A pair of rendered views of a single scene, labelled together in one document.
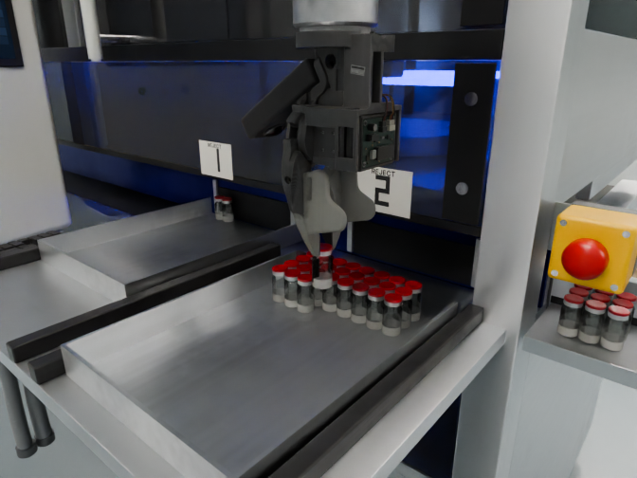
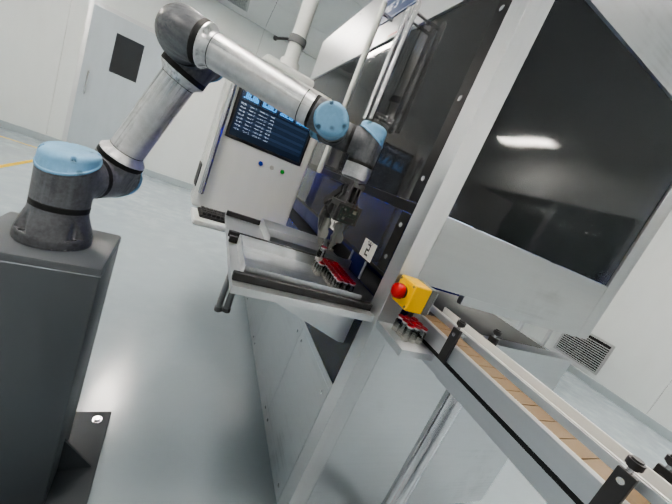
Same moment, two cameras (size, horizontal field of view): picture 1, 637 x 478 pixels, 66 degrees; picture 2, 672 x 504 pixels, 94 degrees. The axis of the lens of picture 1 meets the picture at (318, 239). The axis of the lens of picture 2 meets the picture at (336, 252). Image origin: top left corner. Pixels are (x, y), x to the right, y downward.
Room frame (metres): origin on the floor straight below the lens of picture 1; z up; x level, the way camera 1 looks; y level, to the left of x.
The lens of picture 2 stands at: (-0.33, -0.41, 1.19)
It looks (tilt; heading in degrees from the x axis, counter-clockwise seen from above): 12 degrees down; 24
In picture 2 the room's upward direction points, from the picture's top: 23 degrees clockwise
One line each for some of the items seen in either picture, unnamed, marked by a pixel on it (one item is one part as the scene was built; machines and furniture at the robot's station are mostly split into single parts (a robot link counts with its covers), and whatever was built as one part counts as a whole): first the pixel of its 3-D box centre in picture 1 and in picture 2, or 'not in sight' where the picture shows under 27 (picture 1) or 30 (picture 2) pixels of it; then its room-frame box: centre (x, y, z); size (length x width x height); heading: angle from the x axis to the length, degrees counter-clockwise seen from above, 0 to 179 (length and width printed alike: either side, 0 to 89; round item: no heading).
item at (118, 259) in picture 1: (178, 240); (303, 242); (0.77, 0.23, 0.90); 0.34 x 0.26 x 0.04; 140
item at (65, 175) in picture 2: not in sight; (69, 174); (0.05, 0.48, 0.96); 0.13 x 0.12 x 0.14; 29
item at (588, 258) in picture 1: (586, 257); (399, 290); (0.45, -0.27, 0.99); 0.04 x 0.04 x 0.04; 50
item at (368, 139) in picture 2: not in sight; (366, 145); (0.47, -0.01, 1.30); 0.09 x 0.08 x 0.11; 119
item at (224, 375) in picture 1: (276, 336); (296, 268); (0.46, 0.05, 0.90); 0.34 x 0.26 x 0.04; 140
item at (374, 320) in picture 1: (337, 295); (328, 274); (0.55, -0.02, 0.90); 0.18 x 0.02 x 0.05; 50
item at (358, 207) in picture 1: (350, 208); (337, 237); (0.49, -0.03, 1.04); 0.06 x 0.03 x 0.09; 50
